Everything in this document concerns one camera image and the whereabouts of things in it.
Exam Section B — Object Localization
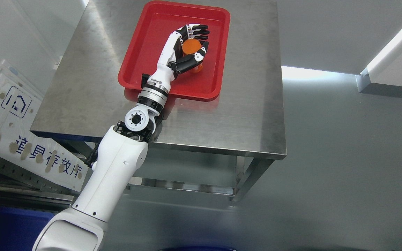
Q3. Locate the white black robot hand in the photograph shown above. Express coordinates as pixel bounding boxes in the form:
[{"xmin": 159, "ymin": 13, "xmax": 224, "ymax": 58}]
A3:
[{"xmin": 147, "ymin": 24, "xmax": 210, "ymax": 92}]

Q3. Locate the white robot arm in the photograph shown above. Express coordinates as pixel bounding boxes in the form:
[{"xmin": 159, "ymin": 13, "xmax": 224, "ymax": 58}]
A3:
[{"xmin": 32, "ymin": 73, "xmax": 175, "ymax": 251}]

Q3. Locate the red plastic tray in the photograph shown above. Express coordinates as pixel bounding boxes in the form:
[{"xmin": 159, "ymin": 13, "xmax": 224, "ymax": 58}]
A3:
[{"xmin": 118, "ymin": 1, "xmax": 230, "ymax": 101}]

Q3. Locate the stainless steel table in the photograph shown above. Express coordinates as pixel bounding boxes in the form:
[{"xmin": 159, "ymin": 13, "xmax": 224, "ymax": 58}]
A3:
[{"xmin": 30, "ymin": 0, "xmax": 287, "ymax": 202}]

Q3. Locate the white sign board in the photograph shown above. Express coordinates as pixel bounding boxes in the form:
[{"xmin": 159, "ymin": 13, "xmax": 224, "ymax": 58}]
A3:
[{"xmin": 0, "ymin": 60, "xmax": 88, "ymax": 192}]

